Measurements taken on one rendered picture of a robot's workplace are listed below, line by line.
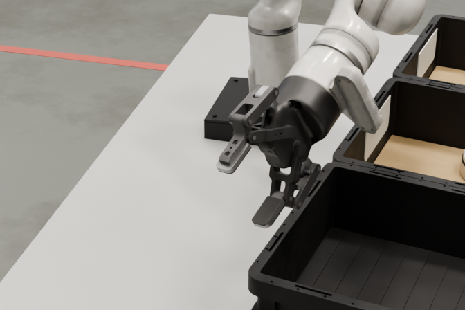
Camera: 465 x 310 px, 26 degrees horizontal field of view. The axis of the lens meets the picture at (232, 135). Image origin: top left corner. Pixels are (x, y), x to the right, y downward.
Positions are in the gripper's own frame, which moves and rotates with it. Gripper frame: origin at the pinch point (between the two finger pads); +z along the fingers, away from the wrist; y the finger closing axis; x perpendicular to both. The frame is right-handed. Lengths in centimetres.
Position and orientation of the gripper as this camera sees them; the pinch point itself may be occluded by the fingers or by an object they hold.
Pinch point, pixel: (244, 194)
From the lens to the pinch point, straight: 106.6
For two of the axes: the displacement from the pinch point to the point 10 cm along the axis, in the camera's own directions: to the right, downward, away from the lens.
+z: -5.3, 7.3, -4.3
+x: 7.4, 1.5, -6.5
